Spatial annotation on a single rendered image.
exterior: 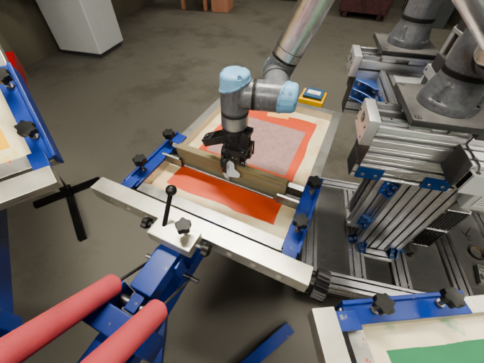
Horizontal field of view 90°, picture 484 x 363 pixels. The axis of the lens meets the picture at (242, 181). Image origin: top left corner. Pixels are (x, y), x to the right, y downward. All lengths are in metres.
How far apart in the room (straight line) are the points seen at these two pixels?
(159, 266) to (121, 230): 1.43
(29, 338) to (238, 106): 0.58
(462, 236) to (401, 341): 1.50
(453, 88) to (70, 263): 2.14
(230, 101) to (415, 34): 0.86
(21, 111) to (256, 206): 0.72
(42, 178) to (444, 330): 1.05
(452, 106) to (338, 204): 1.20
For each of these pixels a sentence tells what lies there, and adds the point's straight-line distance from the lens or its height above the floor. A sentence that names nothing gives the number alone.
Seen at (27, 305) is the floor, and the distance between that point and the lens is 2.09.
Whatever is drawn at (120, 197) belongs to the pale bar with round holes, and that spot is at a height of 1.04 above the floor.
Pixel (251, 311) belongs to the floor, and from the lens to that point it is 1.66.
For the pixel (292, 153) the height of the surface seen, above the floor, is 0.95.
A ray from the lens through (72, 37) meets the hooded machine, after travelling 5.04.
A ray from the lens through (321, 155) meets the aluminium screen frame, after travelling 0.98.
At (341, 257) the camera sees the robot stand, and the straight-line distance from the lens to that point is 1.67.
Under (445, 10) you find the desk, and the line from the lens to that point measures 7.50.
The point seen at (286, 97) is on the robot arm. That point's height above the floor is 1.32.
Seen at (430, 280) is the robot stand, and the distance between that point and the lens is 1.86.
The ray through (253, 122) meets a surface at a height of 0.96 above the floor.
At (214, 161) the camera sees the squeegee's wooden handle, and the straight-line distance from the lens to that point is 0.81.
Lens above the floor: 1.61
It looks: 48 degrees down
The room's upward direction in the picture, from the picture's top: 2 degrees clockwise
